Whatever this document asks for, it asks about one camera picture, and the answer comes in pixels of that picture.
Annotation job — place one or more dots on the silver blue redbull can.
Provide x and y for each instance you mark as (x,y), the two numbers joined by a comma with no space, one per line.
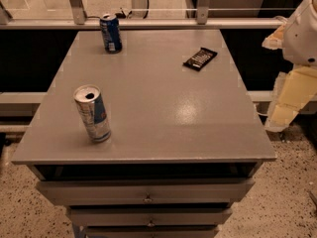
(89,102)

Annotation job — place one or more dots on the black rxbar chocolate wrapper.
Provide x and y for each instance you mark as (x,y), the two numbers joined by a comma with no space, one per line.
(200,59)

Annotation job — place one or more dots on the grey drawer cabinet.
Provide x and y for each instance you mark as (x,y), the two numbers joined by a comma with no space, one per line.
(167,121)

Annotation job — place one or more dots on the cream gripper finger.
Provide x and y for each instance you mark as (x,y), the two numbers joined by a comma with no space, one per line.
(275,40)
(291,92)

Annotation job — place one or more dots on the top grey drawer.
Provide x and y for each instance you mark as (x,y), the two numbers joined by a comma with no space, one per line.
(125,192)

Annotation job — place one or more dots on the grey metal railing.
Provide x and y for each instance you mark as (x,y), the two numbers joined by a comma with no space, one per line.
(71,15)

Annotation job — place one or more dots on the grey drawer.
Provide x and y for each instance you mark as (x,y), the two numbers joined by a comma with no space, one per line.
(154,232)
(125,192)
(149,216)

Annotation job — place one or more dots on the blue pepsi can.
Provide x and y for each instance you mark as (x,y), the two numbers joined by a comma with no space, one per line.
(109,25)

